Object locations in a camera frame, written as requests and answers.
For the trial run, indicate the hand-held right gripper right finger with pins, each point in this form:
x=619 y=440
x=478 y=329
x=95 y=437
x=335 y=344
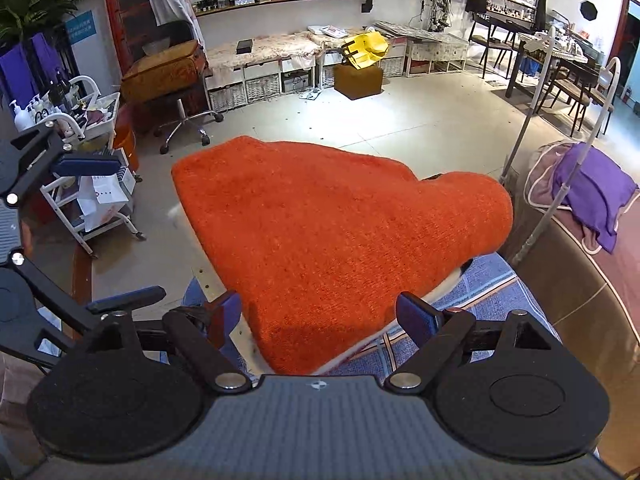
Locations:
x=415 y=317

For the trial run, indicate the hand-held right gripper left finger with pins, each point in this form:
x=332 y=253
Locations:
x=227 y=310

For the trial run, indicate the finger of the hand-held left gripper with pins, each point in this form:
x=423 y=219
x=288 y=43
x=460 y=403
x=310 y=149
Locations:
x=130 y=297
x=90 y=165

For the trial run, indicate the orange knit sweater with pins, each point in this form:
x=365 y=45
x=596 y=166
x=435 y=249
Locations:
x=325 y=235

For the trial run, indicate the white paper bag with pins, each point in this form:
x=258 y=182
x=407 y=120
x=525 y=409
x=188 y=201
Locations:
x=102 y=200

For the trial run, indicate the orange cylinder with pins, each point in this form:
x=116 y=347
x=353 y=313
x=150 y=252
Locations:
x=125 y=140

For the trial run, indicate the cream dotted folded garment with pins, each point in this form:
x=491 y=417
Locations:
x=252 y=355

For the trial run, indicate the white trolley cart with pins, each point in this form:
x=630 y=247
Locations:
x=107 y=110

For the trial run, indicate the blue plaid bedsheet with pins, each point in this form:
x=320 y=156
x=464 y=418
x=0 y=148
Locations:
x=480 y=290

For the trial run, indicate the white pump bottle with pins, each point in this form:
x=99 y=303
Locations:
x=21 y=120

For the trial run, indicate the brown cushioned rolling stool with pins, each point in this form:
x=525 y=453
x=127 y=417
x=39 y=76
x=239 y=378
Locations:
x=160 y=70

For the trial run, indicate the brown massage bed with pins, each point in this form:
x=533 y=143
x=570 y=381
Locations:
x=575 y=310

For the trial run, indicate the green potted plant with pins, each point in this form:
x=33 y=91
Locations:
x=30 y=5

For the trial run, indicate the mauve blanket with white piping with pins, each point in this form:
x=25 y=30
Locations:
x=542 y=175

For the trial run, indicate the small black box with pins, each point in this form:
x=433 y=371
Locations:
x=244 y=46

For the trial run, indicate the white storage bench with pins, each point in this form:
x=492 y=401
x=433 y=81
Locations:
x=435 y=52
x=260 y=60
x=330 y=35

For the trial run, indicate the purple cloth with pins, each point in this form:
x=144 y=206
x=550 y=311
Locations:
x=595 y=185

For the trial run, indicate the brown ottoman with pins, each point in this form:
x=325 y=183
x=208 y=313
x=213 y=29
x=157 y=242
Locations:
x=357 y=82

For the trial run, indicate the dark dining chair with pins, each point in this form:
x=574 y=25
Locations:
x=570 y=92
x=487 y=42

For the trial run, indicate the yellow bag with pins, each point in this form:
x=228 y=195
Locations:
x=367 y=47

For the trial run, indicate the blue wall sign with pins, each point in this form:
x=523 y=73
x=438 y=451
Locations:
x=80 y=27

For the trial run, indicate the red-brown door frame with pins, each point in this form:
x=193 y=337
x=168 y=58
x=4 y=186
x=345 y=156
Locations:
x=622 y=35

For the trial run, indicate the black octagonal wall ornament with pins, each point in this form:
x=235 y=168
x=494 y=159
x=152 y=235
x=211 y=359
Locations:
x=589 y=10

